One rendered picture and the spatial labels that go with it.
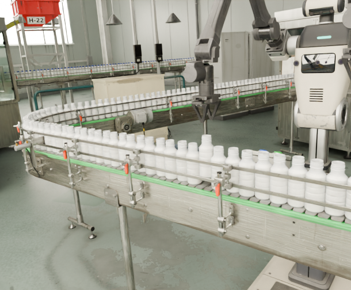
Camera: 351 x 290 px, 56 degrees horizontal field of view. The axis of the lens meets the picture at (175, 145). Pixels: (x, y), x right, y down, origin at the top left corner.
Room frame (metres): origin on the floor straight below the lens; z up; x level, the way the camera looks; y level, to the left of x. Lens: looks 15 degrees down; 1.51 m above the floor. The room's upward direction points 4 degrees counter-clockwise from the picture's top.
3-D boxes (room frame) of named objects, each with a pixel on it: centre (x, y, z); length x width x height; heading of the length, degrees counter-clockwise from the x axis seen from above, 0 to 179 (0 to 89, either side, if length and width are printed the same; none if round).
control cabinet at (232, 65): (7.63, -1.31, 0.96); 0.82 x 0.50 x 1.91; 123
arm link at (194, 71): (1.20, -0.11, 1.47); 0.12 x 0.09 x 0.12; 140
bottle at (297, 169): (0.99, -0.39, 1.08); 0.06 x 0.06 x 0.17
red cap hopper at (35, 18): (7.78, 2.85, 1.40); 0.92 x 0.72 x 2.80; 123
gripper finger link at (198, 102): (1.21, -0.12, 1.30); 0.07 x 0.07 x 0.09; 51
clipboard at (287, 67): (4.92, -1.72, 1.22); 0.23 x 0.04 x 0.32; 33
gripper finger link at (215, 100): (1.24, -0.14, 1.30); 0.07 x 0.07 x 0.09; 51
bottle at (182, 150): (1.29, -0.03, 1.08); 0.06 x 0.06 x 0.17
